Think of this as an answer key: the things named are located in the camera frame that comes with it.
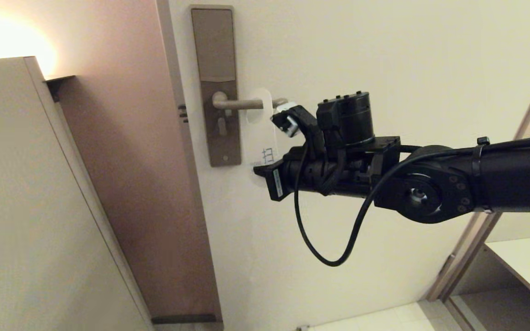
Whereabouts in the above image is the blue do-not-disturb door hanger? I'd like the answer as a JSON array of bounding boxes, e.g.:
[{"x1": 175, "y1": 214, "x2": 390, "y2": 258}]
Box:
[{"x1": 245, "y1": 88, "x2": 279, "y2": 187}]

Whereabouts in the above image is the white room door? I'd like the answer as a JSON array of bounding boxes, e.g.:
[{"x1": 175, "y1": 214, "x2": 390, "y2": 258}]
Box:
[{"x1": 167, "y1": 0, "x2": 530, "y2": 331}]

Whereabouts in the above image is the brown door lock plate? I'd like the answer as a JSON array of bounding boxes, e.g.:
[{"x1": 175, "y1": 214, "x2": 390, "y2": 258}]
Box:
[{"x1": 190, "y1": 6, "x2": 242, "y2": 167}]

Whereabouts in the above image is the brown skirting board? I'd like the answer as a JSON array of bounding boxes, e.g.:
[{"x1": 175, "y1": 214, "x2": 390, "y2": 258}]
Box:
[{"x1": 151, "y1": 314, "x2": 217, "y2": 324}]

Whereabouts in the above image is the closet base board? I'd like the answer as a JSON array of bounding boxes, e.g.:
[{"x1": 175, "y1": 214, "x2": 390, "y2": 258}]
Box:
[{"x1": 447, "y1": 285, "x2": 530, "y2": 331}]

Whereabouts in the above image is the beige cabinet panel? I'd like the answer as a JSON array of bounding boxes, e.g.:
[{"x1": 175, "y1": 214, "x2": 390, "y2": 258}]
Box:
[{"x1": 0, "y1": 57, "x2": 155, "y2": 331}]

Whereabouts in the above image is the black right camera bracket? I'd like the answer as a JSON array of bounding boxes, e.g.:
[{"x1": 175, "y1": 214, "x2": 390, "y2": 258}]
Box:
[{"x1": 272, "y1": 105, "x2": 326, "y2": 159}]

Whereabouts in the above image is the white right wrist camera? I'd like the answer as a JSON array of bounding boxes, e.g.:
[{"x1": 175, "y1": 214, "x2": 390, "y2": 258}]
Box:
[{"x1": 271, "y1": 102, "x2": 301, "y2": 138}]

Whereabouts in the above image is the metal door handle lever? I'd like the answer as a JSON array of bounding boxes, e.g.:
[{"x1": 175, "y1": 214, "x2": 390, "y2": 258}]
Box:
[{"x1": 212, "y1": 91, "x2": 288, "y2": 111}]

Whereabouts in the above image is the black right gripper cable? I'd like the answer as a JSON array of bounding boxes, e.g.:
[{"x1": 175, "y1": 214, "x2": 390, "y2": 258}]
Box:
[{"x1": 294, "y1": 138, "x2": 530, "y2": 268}]

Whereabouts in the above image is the small closet frame bracket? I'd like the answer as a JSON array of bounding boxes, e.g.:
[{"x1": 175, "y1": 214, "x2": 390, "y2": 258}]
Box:
[{"x1": 440, "y1": 252, "x2": 455, "y2": 276}]

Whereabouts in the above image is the dark brown wall ledge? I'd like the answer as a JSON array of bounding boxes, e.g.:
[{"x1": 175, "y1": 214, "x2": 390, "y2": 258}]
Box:
[{"x1": 44, "y1": 76, "x2": 77, "y2": 103}]

